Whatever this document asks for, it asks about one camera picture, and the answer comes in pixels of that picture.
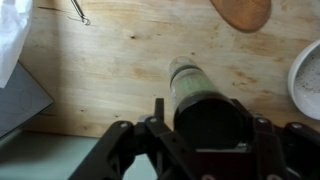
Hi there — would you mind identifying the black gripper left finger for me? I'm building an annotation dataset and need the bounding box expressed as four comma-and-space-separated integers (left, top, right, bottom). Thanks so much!
154, 98, 164, 121

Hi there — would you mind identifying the white ceramic bowl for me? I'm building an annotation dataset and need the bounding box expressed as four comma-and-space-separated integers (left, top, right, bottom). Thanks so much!
288, 40, 320, 120

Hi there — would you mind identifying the white plastic bag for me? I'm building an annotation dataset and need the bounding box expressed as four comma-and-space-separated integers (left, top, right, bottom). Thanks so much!
0, 0, 33, 88

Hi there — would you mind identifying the metal whisk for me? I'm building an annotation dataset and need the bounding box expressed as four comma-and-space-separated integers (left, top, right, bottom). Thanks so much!
70, 0, 91, 26

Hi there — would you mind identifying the green herb spice bottle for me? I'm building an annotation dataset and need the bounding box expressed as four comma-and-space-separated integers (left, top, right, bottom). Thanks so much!
169, 56, 244, 149

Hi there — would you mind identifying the wooden spoon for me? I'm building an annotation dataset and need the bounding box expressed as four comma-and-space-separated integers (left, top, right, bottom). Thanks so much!
210, 0, 272, 32

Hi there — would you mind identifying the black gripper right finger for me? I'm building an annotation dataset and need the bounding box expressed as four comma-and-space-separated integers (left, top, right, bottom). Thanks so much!
231, 99, 253, 131

